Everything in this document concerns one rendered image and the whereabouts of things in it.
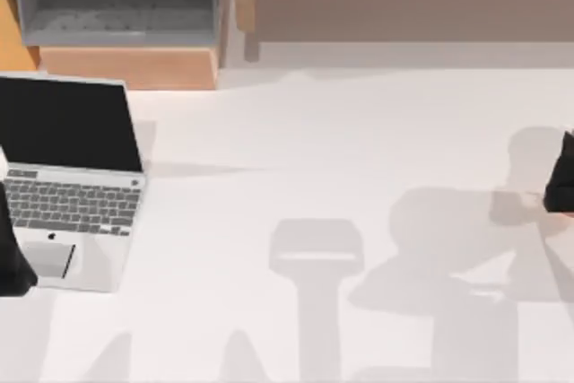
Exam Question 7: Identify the grey pierced drawer inside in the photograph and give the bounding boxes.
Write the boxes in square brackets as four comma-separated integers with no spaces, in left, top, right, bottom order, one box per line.
[12,0,223,48]

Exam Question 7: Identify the wooden cupboard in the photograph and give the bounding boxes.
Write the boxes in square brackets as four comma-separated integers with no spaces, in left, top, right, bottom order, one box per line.
[0,0,42,74]

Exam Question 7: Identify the silver open laptop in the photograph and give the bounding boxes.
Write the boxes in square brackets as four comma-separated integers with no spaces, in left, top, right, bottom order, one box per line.
[0,73,148,293]

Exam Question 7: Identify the pale wooden drawer front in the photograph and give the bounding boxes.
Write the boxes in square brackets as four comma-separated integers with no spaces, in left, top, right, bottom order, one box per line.
[39,45,221,91]

